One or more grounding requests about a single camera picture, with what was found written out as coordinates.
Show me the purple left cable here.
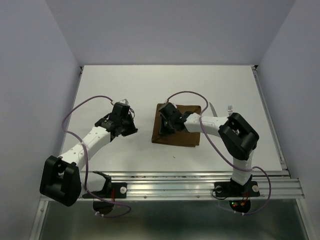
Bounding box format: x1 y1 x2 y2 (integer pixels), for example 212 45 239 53
61 95 132 218

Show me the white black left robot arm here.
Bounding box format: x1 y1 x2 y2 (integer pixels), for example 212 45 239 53
39 100 138 207

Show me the silver knife dark handle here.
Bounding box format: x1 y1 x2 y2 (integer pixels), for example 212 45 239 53
209 102 218 118

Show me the purple cable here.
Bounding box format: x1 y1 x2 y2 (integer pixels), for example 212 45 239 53
61 95 132 218
164 90 272 216

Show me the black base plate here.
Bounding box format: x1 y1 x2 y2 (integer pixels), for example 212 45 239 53
91 182 128 199
212 181 260 199

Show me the aluminium rail frame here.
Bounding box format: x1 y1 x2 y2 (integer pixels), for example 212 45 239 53
42 65 317 240

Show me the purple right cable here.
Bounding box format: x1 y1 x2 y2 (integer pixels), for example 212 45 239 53
164 90 272 216

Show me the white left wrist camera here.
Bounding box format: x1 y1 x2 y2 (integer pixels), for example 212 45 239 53
118 98 129 105

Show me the silver fork dark handle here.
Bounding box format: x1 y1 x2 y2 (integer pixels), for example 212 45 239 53
227 105 233 116

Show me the brown cloth napkin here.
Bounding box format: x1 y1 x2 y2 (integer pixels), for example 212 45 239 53
151 103 200 148

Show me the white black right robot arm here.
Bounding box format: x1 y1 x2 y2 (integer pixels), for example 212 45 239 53
158 102 260 198

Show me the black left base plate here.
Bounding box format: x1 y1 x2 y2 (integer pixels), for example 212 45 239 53
91 182 128 199

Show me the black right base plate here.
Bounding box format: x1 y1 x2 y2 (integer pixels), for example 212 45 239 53
212 181 260 199

